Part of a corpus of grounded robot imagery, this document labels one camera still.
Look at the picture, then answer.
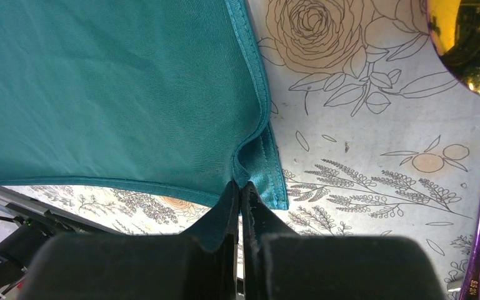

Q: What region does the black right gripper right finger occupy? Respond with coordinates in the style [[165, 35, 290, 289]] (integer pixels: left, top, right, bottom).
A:
[[241, 184, 444, 299]]

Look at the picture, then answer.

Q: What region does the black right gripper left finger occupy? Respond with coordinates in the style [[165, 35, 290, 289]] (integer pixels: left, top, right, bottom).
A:
[[19, 182, 239, 299]]

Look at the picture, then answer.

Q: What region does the teal cloth napkin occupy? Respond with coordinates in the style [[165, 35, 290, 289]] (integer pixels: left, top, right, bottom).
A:
[[0, 0, 289, 211]]

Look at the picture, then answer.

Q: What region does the floral patterned table mat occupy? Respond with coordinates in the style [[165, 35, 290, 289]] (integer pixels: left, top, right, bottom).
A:
[[4, 0, 480, 300]]

